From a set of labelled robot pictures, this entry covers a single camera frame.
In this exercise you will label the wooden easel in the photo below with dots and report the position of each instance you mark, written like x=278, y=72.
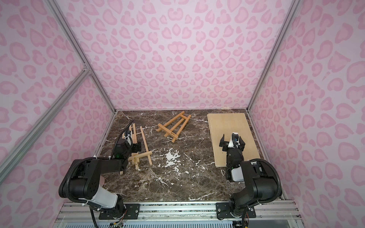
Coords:
x=174, y=126
x=131, y=146

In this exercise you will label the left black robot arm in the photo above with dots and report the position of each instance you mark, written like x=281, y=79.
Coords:
x=81, y=183

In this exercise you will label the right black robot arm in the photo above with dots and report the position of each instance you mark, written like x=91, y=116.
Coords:
x=262, y=183

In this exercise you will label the pink pencil cup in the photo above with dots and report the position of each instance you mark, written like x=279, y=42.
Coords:
x=101, y=181

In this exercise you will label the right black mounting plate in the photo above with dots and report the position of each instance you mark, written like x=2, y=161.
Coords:
x=225, y=210

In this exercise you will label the black mounting plate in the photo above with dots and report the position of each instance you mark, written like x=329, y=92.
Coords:
x=225, y=210
x=127, y=211

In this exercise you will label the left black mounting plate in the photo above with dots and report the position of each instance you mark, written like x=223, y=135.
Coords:
x=127, y=211

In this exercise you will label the left diagonal aluminium strut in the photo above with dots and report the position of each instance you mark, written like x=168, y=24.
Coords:
x=26, y=142

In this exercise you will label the right corner aluminium profile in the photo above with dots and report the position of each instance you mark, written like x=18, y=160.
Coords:
x=289, y=19

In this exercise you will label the corner aluminium profile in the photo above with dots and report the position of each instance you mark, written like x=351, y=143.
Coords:
x=289, y=19
x=62, y=21

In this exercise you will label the left corner aluminium profile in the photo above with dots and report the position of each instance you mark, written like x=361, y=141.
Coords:
x=62, y=21

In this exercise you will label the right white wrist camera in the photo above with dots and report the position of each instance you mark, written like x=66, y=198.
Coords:
x=234, y=141

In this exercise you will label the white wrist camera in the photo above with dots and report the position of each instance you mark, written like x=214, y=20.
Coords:
x=129, y=137
x=234, y=141

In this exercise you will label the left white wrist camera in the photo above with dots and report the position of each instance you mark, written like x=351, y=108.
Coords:
x=129, y=137

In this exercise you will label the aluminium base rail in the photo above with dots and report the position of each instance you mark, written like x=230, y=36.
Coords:
x=184, y=214

